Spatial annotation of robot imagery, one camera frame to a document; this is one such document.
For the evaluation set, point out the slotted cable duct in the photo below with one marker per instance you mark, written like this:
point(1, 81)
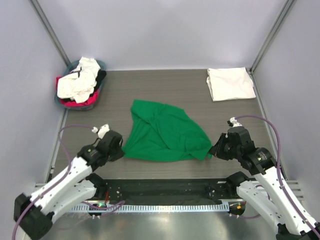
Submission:
point(84, 208)

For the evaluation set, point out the green t shirt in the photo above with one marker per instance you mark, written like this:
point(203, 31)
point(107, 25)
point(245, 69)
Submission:
point(165, 133)

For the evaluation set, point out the left aluminium corner post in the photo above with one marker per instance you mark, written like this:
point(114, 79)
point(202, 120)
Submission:
point(49, 29)

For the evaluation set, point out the crumpled white t shirt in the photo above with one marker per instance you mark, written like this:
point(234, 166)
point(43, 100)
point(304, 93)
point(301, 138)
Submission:
point(86, 67)

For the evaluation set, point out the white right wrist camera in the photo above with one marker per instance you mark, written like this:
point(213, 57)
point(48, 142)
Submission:
point(232, 123)

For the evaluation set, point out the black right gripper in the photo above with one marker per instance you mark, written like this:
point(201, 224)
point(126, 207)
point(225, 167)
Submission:
point(217, 151)

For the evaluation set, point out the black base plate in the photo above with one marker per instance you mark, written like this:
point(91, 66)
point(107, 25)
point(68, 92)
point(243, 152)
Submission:
point(168, 192)

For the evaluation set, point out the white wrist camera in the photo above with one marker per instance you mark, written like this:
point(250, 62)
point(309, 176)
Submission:
point(101, 131)
point(232, 123)

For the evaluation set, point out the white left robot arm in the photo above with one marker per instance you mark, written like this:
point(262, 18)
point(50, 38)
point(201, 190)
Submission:
point(36, 213)

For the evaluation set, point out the aluminium frame rail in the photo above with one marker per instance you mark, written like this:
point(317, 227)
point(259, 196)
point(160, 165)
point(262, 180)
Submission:
point(295, 188)

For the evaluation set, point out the aluminium corner post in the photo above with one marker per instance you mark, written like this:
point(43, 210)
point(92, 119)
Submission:
point(49, 29)
point(280, 19)

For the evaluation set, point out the right aluminium corner post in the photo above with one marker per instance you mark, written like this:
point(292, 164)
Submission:
point(280, 19)

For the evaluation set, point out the black t shirt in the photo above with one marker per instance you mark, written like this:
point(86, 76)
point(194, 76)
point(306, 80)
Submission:
point(100, 77)

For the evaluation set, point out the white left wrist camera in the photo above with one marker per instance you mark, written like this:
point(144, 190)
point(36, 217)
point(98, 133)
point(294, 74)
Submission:
point(101, 131)

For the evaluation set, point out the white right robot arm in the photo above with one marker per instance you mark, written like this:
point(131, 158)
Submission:
point(278, 206)

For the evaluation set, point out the folded white t shirt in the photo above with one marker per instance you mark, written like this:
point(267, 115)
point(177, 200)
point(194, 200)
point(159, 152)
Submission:
point(226, 84)

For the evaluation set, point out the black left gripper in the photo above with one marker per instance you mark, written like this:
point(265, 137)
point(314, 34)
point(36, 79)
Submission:
point(119, 153)

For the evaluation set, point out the pink t shirt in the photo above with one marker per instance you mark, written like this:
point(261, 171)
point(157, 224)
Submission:
point(76, 92)

